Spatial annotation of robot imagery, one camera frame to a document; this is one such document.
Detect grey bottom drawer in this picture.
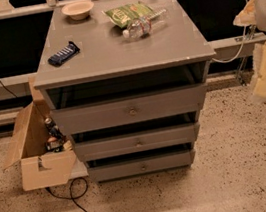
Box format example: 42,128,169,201
88,150,195,183

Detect grey drawer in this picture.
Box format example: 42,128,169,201
74,123,200,162
88,150,195,183
51,84,206,135

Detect grey wooden drawer cabinet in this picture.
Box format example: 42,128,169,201
21,0,234,192

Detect grey middle drawer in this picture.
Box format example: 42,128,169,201
74,123,200,162

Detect grey top drawer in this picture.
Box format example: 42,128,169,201
51,84,206,135

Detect open cardboard box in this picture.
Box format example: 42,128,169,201
3,76,77,191

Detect clear plastic water bottle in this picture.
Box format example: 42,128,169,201
123,8,168,40

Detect small items in box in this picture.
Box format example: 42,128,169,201
45,126,72,153

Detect dark soda can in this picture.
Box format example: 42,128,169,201
44,117,56,129

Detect green chip bag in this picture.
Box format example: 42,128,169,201
104,1,153,29

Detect beige paper bowl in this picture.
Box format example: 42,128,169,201
61,1,94,21

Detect black floor cable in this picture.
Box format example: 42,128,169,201
44,175,99,212

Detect white hanging cable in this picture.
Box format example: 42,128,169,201
202,0,260,66

